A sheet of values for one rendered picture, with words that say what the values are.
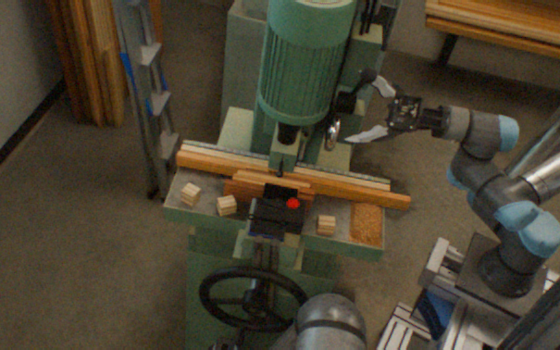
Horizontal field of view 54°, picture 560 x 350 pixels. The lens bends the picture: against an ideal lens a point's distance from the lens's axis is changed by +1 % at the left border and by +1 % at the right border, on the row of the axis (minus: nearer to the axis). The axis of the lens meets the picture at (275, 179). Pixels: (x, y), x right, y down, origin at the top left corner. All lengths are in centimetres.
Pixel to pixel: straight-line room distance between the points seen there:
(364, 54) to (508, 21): 194
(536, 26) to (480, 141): 218
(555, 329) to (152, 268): 165
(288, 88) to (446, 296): 83
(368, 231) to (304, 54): 54
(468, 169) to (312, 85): 39
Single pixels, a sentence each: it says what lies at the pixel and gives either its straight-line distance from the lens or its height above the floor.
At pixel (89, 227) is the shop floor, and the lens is 261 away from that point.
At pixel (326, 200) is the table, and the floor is 90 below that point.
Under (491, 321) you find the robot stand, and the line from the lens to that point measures 171.
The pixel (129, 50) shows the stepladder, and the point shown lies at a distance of 215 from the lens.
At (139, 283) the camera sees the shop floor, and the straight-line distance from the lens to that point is 242.
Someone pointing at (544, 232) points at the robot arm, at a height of 104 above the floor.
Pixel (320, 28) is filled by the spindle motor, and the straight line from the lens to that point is 114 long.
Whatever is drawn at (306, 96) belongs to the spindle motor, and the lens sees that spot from 125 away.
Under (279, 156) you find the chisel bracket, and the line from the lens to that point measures 142.
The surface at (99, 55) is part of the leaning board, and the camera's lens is 280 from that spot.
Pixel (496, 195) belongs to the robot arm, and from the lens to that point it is 125.
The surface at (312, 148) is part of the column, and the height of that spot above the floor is 89.
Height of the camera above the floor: 205
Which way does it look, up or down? 47 degrees down
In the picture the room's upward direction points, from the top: 11 degrees clockwise
